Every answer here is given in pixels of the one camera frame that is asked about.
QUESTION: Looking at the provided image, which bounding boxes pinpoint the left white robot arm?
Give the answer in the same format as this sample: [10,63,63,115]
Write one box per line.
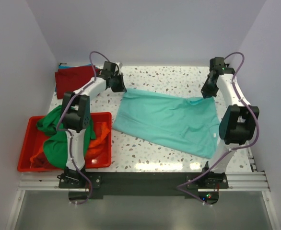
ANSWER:
[57,61,127,188]

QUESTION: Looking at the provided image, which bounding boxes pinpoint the orange t shirt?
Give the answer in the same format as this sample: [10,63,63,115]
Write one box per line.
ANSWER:
[30,122,110,168]

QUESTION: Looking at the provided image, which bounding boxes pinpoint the purple cable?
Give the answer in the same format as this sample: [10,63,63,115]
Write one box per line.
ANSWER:
[177,52,260,206]
[56,51,112,206]

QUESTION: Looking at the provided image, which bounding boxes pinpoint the folded dark red t shirt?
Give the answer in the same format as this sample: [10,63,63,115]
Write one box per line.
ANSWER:
[55,66,94,99]

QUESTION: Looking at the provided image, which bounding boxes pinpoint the green t shirt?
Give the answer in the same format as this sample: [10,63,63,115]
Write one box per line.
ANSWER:
[36,105,97,170]

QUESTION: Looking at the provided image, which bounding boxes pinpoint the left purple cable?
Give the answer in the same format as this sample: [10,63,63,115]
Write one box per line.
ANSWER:
[56,51,112,206]

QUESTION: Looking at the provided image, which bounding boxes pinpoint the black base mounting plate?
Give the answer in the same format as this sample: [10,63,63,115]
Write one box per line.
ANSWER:
[58,172,229,203]

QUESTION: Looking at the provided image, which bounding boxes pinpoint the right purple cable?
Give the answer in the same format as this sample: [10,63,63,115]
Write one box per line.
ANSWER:
[177,52,260,206]

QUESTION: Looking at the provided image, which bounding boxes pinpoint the folded blue t shirt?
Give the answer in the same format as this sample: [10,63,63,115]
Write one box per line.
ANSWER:
[54,63,100,92]

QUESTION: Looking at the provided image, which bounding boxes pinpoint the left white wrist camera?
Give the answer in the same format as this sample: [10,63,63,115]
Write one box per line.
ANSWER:
[116,62,123,70]

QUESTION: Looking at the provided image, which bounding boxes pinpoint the red plastic bin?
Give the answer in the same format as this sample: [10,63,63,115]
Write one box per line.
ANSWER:
[17,112,112,172]

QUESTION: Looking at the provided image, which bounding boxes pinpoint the teal t shirt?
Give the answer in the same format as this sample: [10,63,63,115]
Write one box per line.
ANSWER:
[113,89,220,159]

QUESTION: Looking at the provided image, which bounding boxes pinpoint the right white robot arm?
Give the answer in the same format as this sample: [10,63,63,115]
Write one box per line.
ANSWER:
[197,57,259,186]

